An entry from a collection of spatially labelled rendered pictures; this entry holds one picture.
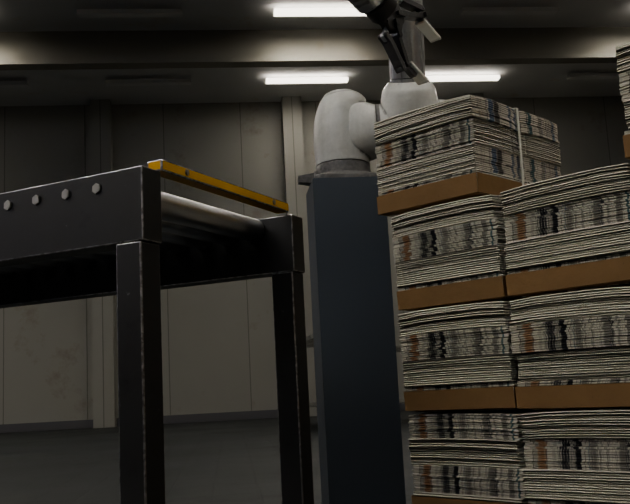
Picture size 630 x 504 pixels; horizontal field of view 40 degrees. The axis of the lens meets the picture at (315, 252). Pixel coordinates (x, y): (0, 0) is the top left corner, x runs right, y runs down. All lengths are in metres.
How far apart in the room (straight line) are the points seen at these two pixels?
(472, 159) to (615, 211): 0.35
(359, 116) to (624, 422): 1.15
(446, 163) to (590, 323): 0.49
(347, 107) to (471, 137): 0.60
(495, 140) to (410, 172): 0.21
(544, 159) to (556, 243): 0.42
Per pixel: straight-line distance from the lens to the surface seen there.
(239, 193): 1.61
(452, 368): 1.90
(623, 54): 1.78
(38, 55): 11.28
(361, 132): 2.40
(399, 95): 2.40
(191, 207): 1.59
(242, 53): 11.07
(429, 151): 1.97
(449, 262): 1.91
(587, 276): 1.73
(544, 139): 2.17
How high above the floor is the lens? 0.44
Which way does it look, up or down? 9 degrees up
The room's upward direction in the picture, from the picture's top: 3 degrees counter-clockwise
